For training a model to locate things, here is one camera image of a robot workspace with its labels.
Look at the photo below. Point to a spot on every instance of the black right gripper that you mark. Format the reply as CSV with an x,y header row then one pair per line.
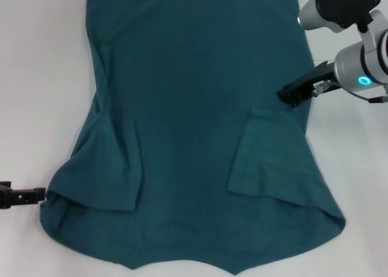
x,y
315,80

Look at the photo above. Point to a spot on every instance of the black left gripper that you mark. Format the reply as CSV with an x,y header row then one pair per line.
x,y
4,195

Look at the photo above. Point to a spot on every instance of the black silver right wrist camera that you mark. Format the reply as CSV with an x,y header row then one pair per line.
x,y
342,4

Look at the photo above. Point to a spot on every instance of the teal blue t-shirt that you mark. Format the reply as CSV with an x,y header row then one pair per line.
x,y
188,122

